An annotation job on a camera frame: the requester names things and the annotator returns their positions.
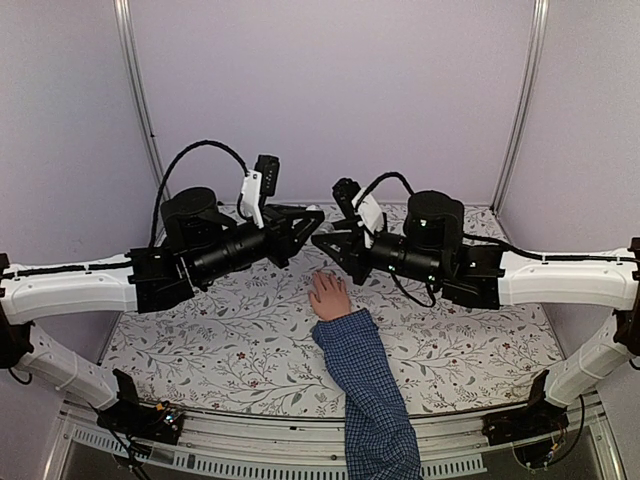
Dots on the blue checkered sleeve forearm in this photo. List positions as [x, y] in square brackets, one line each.
[380, 442]

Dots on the floral patterned table mat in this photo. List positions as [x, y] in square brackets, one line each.
[252, 344]

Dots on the clear nail polish bottle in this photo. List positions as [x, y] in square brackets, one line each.
[325, 228]

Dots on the aluminium frame post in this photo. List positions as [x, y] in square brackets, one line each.
[125, 28]
[533, 57]

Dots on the front aluminium rail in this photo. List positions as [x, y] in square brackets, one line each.
[234, 446]

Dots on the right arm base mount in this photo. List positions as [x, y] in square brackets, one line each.
[537, 417]

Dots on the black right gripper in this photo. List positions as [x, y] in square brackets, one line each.
[351, 243]

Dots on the person's bare hand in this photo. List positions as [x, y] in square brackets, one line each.
[328, 297]

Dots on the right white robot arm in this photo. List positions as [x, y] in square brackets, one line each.
[485, 273]

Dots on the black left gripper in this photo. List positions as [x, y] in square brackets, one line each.
[278, 218]

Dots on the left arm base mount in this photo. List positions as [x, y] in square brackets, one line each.
[161, 422]

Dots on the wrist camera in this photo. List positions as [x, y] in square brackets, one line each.
[359, 208]
[258, 185]

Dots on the right aluminium frame post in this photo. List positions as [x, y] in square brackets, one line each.
[533, 57]

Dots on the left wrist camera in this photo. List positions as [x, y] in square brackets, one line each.
[258, 185]

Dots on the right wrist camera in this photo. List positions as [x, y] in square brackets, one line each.
[359, 208]

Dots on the left aluminium frame post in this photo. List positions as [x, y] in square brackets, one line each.
[125, 28]

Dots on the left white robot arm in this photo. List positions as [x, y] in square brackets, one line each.
[202, 244]

